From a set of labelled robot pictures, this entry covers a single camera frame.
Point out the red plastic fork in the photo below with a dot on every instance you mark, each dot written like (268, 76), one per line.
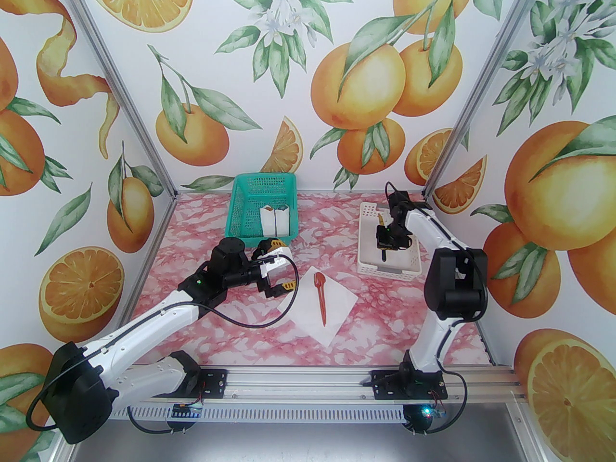
(322, 306)

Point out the white paper napkin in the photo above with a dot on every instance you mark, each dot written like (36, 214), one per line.
(341, 301)

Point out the white plastic perforated basket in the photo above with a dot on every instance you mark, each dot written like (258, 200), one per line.
(385, 272)

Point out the green plastic mesh basket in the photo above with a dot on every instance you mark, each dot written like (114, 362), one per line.
(250, 195)

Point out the small circuit board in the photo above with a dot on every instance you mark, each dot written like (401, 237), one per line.
(438, 413)
(187, 411)

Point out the black round device with light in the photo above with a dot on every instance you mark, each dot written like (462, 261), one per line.
(417, 421)

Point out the aluminium side beam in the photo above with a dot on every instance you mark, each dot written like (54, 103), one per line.
(522, 417)

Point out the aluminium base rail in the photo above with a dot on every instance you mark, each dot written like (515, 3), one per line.
(298, 383)

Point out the aluminium frame post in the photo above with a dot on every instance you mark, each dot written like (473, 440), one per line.
(120, 84)
(481, 84)

